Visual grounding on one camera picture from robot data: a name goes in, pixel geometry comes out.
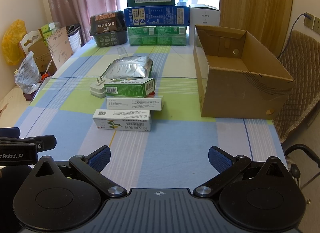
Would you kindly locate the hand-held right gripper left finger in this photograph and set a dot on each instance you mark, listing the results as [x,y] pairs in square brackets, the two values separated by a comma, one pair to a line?
[100,159]

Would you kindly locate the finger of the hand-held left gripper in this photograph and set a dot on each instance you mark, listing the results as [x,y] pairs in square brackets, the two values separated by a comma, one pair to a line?
[10,132]
[45,142]

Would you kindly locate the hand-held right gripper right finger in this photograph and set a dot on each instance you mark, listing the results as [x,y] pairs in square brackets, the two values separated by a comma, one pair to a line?
[220,160]

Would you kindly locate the cardboard box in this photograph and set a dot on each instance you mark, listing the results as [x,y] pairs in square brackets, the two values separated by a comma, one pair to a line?
[232,92]

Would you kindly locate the green medicine box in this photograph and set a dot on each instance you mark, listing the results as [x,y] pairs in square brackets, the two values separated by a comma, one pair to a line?
[127,89]

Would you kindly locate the clear plastic case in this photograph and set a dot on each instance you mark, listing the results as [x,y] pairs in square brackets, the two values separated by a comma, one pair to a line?
[122,51]

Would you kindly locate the checked cloth desktop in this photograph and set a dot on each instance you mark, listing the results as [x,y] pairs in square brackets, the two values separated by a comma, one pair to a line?
[175,137]

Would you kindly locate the dark red wooden base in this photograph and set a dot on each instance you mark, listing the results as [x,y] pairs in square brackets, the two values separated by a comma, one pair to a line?
[29,95]

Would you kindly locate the white plant-print medicine box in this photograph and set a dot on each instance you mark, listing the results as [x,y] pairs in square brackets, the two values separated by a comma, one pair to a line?
[122,122]

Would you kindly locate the clear printed plastic bag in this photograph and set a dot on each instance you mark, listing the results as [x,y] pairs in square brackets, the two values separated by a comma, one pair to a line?
[27,72]

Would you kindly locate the white power adapter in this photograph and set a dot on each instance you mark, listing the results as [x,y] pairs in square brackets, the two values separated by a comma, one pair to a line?
[97,90]

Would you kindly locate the cardboard boxes with clutter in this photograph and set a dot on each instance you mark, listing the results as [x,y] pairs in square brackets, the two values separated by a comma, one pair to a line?
[37,47]

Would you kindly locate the yellow plastic bag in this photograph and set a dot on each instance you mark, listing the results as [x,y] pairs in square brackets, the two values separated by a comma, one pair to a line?
[13,42]

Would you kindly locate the stack of white bowls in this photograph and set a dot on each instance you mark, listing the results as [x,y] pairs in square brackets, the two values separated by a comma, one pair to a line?
[75,41]

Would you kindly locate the green tissue packs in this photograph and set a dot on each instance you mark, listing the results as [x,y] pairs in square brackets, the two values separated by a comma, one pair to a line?
[48,30]

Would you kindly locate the brown quilted cushion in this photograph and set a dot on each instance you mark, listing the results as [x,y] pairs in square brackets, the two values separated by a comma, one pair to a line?
[297,77]

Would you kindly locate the dark green food box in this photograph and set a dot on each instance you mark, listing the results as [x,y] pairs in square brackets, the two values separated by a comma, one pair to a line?
[110,39]

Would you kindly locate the brown black food package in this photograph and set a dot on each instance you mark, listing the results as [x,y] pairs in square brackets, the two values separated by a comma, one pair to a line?
[107,22]

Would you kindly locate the green wrapped packs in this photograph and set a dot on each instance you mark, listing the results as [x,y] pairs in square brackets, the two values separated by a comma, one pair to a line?
[156,35]

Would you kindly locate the white carton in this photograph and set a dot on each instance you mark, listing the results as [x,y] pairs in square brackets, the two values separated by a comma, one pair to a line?
[203,17]

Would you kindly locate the large blue box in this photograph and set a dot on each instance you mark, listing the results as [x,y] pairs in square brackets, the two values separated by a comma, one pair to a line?
[156,15]

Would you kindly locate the wooden cabinet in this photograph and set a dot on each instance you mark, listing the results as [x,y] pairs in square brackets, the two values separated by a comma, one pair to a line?
[255,0]

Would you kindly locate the black metal frame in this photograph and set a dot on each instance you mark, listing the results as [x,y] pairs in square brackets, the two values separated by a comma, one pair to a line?
[300,152]

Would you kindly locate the beige wall socket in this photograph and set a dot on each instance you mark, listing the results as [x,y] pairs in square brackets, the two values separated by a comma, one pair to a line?
[309,21]
[317,25]

